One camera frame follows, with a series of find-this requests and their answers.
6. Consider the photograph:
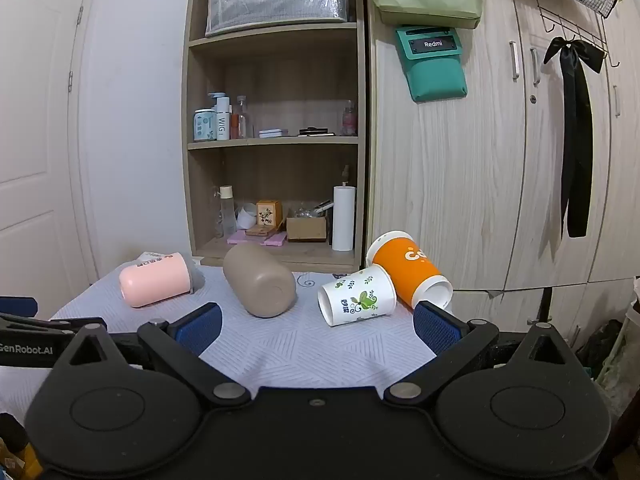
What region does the teal label jar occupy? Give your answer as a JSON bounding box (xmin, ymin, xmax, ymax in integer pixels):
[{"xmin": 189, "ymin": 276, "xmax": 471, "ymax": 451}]
[{"xmin": 193, "ymin": 109, "xmax": 217, "ymax": 142}]

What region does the dark bag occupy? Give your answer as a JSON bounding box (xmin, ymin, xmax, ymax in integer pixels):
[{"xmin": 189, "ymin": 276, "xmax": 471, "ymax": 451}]
[{"xmin": 575, "ymin": 319, "xmax": 624, "ymax": 377}]

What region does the tall white pump bottle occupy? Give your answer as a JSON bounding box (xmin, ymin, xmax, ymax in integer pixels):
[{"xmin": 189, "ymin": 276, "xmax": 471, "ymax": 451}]
[{"xmin": 332, "ymin": 165, "xmax": 357, "ymax": 252}]

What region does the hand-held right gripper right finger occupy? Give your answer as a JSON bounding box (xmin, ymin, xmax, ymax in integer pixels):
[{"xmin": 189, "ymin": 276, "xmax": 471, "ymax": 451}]
[{"xmin": 383, "ymin": 301, "xmax": 590, "ymax": 405}]

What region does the teal pouch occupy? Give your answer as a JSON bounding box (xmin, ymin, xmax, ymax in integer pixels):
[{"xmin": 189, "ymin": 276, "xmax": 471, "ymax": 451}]
[{"xmin": 395, "ymin": 24, "xmax": 469, "ymax": 104}]

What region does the white folded paper cup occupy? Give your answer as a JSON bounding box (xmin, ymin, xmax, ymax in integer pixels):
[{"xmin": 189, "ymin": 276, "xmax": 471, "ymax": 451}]
[{"xmin": 236, "ymin": 203, "xmax": 259, "ymax": 230}]

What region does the clear pinkish bottle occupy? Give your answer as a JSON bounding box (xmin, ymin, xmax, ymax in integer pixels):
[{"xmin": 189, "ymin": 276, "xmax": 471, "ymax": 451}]
[{"xmin": 235, "ymin": 95, "xmax": 251, "ymax": 139}]

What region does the pink liquid bottle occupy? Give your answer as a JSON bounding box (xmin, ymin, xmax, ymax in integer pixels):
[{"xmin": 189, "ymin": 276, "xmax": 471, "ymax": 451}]
[{"xmin": 341, "ymin": 100, "xmax": 359, "ymax": 136}]

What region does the clear bottle cream cap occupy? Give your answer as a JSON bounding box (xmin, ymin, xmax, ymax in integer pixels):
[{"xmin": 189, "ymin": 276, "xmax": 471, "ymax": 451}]
[{"xmin": 219, "ymin": 185, "xmax": 237, "ymax": 239}]

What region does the white floral paper cup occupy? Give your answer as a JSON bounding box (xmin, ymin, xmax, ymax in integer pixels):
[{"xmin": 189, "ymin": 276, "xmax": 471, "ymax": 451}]
[{"xmin": 317, "ymin": 263, "xmax": 398, "ymax": 328}]

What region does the orange paper cup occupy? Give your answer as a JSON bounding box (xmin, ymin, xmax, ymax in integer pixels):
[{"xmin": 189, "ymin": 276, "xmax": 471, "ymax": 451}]
[{"xmin": 366, "ymin": 230, "xmax": 454, "ymax": 314}]

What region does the wooden wardrobe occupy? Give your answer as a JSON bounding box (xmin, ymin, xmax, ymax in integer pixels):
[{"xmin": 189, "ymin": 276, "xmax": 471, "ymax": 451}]
[{"xmin": 362, "ymin": 0, "xmax": 640, "ymax": 357}]

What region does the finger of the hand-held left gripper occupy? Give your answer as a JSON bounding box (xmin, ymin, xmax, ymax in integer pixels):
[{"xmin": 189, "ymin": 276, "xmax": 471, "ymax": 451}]
[
  {"xmin": 0, "ymin": 312, "xmax": 107, "ymax": 334},
  {"xmin": 0, "ymin": 297, "xmax": 40, "ymax": 317}
]

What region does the wooden bookshelf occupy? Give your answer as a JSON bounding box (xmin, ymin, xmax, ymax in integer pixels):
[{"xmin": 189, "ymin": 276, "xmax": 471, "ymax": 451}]
[{"xmin": 181, "ymin": 0, "xmax": 369, "ymax": 274}]

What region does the pink cup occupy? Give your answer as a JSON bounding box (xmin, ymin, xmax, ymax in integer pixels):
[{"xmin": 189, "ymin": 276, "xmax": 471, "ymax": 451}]
[{"xmin": 118, "ymin": 252, "xmax": 195, "ymax": 309}]

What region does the small cardboard box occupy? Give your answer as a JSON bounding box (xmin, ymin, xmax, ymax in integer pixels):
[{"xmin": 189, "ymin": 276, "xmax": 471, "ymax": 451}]
[{"xmin": 286, "ymin": 215, "xmax": 329, "ymax": 242}]

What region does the yellow floral box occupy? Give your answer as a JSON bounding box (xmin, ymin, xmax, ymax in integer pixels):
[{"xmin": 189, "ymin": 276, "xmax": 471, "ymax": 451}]
[{"xmin": 256, "ymin": 200, "xmax": 284, "ymax": 231}]

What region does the yellow packet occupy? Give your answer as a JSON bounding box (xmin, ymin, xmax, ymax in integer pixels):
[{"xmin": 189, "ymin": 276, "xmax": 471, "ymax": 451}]
[{"xmin": 0, "ymin": 441, "xmax": 44, "ymax": 480}]

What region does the pink flat pad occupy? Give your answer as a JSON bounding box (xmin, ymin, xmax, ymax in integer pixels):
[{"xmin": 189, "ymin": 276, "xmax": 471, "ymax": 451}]
[{"xmin": 227, "ymin": 230, "xmax": 287, "ymax": 246}]

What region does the white patterned tablecloth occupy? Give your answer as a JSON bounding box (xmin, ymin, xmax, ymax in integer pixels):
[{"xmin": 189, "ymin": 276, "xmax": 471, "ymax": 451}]
[{"xmin": 0, "ymin": 265, "xmax": 455, "ymax": 413}]

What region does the white door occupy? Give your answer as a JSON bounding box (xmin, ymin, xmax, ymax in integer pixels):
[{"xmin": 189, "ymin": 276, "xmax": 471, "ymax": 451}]
[{"xmin": 0, "ymin": 0, "xmax": 99, "ymax": 307}]

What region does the black ribbon bow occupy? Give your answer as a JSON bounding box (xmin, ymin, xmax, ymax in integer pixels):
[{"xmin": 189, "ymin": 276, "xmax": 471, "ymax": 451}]
[{"xmin": 543, "ymin": 36, "xmax": 605, "ymax": 239}]

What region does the black stand pole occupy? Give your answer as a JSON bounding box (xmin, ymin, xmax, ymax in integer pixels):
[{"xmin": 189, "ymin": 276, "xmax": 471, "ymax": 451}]
[{"xmin": 537, "ymin": 287, "xmax": 554, "ymax": 327}]

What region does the taupe plastic cup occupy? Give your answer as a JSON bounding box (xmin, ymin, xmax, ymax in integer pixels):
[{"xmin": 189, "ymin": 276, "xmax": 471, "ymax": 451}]
[{"xmin": 222, "ymin": 243, "xmax": 299, "ymax": 319}]

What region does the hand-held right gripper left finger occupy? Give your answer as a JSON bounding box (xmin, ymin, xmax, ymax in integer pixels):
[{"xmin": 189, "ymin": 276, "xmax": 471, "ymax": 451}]
[{"xmin": 47, "ymin": 302, "xmax": 252, "ymax": 408}]

